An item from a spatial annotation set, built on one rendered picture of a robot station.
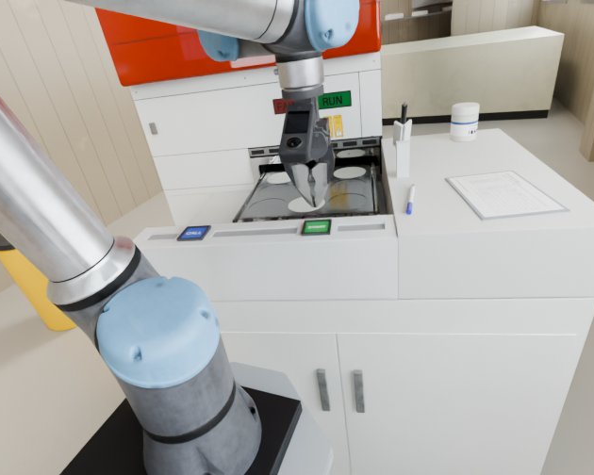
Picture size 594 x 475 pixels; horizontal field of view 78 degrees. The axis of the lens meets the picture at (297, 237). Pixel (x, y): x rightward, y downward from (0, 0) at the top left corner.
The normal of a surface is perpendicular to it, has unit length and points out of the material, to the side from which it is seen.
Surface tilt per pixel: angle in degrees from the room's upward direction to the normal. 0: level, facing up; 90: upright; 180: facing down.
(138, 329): 7
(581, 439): 0
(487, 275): 90
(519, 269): 90
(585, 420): 0
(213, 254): 90
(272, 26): 133
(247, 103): 90
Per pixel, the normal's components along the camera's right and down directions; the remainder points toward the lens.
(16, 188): 0.66, 0.29
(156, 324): -0.04, -0.83
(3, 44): 0.93, 0.07
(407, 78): -0.35, 0.50
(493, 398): -0.15, 0.50
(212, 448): 0.52, 0.04
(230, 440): 0.70, -0.06
